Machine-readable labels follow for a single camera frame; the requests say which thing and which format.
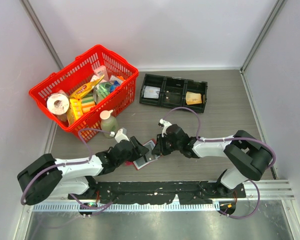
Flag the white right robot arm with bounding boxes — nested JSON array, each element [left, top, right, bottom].
[[152, 124, 275, 198]]

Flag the white cards in tray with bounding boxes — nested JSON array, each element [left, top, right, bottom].
[[143, 86, 161, 99]]

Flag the yellow green sponge pack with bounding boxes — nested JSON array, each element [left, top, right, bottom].
[[80, 95, 96, 113]]

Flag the green soap pump bottle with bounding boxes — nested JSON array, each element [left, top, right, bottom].
[[99, 109, 120, 138]]

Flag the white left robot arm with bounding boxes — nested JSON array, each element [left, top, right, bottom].
[[17, 136, 149, 206]]

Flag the dark card in tray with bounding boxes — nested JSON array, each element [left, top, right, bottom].
[[165, 91, 179, 102]]

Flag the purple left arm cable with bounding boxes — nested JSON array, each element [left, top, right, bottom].
[[20, 128, 116, 218]]

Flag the green packaged item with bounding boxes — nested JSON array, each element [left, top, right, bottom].
[[93, 81, 115, 103]]

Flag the yellow snack bag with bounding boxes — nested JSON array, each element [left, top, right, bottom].
[[69, 74, 105, 99]]

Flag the red plastic shopping basket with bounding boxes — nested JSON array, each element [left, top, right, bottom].
[[29, 44, 139, 142]]

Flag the red leather card holder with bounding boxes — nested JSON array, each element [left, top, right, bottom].
[[124, 139, 161, 170]]

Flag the pink white box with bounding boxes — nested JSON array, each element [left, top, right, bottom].
[[93, 65, 109, 80]]

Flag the toilet paper roll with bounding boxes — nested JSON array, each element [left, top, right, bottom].
[[46, 93, 70, 116]]

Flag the slotted cable duct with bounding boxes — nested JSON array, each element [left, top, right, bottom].
[[32, 201, 220, 212]]

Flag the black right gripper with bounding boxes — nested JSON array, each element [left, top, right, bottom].
[[152, 133, 182, 156]]

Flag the yellow box in basket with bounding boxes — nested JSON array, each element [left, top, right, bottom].
[[66, 98, 84, 126]]

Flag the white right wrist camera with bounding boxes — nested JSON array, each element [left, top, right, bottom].
[[158, 118, 172, 137]]

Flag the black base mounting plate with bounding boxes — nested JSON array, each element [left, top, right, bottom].
[[75, 181, 246, 205]]

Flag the black three-compartment tray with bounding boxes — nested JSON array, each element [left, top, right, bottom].
[[139, 73, 208, 113]]

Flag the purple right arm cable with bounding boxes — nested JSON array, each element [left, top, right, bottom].
[[158, 106, 277, 221]]

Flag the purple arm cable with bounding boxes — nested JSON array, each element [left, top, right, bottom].
[[20, 128, 116, 218], [158, 106, 277, 221]]

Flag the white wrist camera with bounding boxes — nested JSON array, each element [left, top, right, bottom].
[[109, 127, 130, 143], [158, 118, 172, 137]]

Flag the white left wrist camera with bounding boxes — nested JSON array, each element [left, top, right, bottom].
[[109, 127, 130, 143]]

